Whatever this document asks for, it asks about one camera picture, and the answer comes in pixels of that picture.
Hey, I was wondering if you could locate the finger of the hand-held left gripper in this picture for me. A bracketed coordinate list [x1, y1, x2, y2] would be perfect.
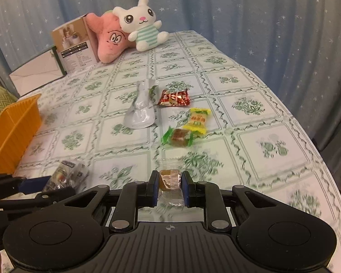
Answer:
[0, 174, 52, 197]
[0, 187, 75, 214]

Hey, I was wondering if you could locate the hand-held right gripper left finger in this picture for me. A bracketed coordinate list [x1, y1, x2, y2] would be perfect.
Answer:
[54, 171, 160, 234]

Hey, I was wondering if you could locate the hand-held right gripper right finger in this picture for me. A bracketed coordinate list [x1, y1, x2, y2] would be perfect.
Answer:
[182, 171, 287, 232]

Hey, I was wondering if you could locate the clear brown candy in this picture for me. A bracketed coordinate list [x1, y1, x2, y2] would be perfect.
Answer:
[156, 159, 186, 206]

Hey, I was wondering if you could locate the clear labelled snack packet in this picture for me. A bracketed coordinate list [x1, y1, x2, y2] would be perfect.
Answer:
[42, 159, 89, 193]

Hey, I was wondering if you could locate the green candy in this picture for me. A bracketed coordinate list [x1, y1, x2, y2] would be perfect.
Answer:
[161, 125, 197, 147]

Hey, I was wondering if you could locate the orange plastic tray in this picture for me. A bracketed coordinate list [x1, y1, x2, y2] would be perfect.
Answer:
[0, 93, 43, 177]

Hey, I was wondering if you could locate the yellow candy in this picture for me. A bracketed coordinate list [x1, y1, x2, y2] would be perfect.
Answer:
[183, 108, 210, 134]

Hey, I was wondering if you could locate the silver foil pouch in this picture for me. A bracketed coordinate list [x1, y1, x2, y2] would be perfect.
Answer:
[123, 79, 160, 129]

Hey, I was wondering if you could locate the dark red snack packet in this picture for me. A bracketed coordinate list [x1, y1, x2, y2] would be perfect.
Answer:
[156, 89, 192, 108]

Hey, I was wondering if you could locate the green zigzag cushion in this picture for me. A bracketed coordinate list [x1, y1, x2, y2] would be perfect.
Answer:
[0, 86, 18, 127]

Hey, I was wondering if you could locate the long white cardboard box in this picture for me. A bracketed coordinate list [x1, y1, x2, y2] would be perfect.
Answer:
[8, 46, 66, 97]

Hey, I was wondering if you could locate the beige product box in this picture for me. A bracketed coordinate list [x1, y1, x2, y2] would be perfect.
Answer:
[50, 13, 100, 76]

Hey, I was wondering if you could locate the pink plush toy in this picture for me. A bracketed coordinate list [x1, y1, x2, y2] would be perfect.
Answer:
[85, 8, 137, 63]

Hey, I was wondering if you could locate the blue lace-trimmed curtain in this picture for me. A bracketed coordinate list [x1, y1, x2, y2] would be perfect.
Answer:
[315, 98, 341, 190]

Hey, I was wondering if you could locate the white rabbit plush toy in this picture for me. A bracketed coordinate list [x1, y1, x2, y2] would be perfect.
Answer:
[112, 0, 169, 52]

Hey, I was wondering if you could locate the blue star curtain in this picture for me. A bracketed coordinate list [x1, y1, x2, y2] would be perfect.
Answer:
[0, 0, 341, 154]

